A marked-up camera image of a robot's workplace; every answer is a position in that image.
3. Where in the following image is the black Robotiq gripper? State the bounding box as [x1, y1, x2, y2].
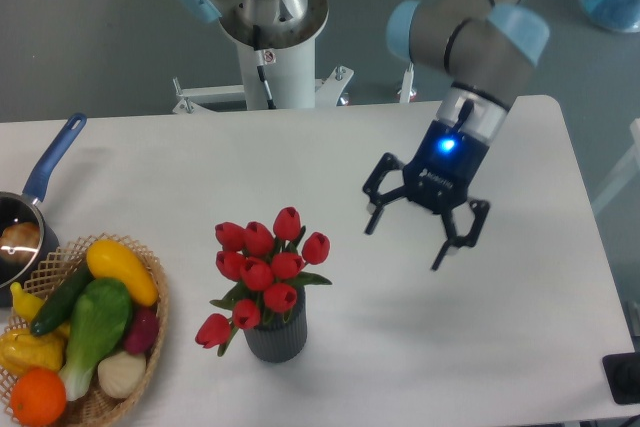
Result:
[361, 119, 491, 272]

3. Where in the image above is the brown bread in pan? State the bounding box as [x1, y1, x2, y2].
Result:
[1, 222, 40, 266]

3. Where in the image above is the red tulip bouquet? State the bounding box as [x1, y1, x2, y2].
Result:
[195, 207, 331, 356]

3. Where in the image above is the dark grey ribbed vase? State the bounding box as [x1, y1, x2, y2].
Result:
[244, 287, 308, 363]

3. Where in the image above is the purple red onion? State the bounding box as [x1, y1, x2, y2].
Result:
[122, 308, 159, 355]

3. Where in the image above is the orange fruit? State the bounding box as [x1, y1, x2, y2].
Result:
[9, 368, 67, 426]

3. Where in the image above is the woven wicker basket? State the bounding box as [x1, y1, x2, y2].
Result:
[22, 233, 169, 426]

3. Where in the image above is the green cucumber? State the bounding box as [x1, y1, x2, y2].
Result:
[30, 262, 94, 336]

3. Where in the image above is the yellow squash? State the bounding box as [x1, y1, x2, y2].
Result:
[86, 239, 159, 307]

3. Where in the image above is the white garlic bulb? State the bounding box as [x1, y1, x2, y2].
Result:
[97, 351, 146, 399]

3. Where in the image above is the yellow orange gourd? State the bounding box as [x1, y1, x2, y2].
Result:
[1, 328, 66, 377]

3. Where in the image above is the green bok choy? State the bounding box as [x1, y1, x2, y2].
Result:
[59, 278, 133, 402]

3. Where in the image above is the black device at edge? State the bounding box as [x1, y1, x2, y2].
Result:
[602, 352, 639, 405]

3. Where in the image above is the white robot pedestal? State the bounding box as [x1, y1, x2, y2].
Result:
[172, 0, 419, 116]

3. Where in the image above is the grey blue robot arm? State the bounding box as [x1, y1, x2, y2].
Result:
[179, 0, 549, 254]

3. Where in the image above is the yellow banana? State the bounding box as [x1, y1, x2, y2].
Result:
[9, 282, 45, 329]

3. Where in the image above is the blue handled saucepan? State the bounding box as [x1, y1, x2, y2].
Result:
[1, 113, 87, 308]

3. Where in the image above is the white frame at right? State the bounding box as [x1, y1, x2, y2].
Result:
[591, 118, 639, 216]

